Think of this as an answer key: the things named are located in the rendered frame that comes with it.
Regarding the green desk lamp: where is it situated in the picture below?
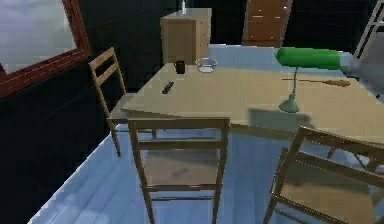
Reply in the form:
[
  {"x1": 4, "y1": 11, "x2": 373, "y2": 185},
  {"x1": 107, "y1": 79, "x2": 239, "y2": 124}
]
[{"x1": 275, "y1": 47, "x2": 342, "y2": 114}]

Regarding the wooden slat chair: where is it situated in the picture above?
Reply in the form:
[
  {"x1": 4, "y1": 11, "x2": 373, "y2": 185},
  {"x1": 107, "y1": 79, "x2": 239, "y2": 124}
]
[
  {"x1": 88, "y1": 46, "x2": 158, "y2": 158},
  {"x1": 127, "y1": 116, "x2": 231, "y2": 224},
  {"x1": 263, "y1": 125, "x2": 384, "y2": 224}
]

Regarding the black remote control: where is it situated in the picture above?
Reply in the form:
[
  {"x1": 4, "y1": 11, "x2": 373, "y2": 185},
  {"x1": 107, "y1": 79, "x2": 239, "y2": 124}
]
[{"x1": 161, "y1": 81, "x2": 175, "y2": 95}]

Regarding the light wooden table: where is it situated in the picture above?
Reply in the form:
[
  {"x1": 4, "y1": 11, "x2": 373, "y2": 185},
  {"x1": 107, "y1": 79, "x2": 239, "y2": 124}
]
[{"x1": 121, "y1": 61, "x2": 384, "y2": 145}]

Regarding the black mug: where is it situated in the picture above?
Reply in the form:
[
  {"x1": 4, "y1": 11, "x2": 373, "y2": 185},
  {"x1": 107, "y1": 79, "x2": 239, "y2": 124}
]
[{"x1": 174, "y1": 60, "x2": 186, "y2": 75}]

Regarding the clear glass bowl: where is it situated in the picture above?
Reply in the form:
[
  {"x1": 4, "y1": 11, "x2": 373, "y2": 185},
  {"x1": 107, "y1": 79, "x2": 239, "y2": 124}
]
[{"x1": 195, "y1": 57, "x2": 218, "y2": 74}]

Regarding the light wooden cabinet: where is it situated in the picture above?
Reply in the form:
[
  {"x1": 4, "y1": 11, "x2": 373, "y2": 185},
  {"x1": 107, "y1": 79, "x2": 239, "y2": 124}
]
[{"x1": 160, "y1": 7, "x2": 213, "y2": 66}]

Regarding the red framed window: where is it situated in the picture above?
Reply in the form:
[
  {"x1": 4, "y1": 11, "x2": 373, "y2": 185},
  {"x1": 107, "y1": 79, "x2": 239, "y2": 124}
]
[{"x1": 0, "y1": 0, "x2": 93, "y2": 99}]

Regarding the brown long-handled brush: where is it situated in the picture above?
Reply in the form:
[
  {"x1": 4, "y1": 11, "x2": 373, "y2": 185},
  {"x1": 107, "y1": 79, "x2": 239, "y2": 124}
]
[{"x1": 281, "y1": 77, "x2": 352, "y2": 88}]

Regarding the white metal shelf frame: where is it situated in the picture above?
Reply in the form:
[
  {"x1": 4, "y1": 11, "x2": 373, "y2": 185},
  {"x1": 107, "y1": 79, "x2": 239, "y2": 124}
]
[{"x1": 353, "y1": 0, "x2": 384, "y2": 61}]

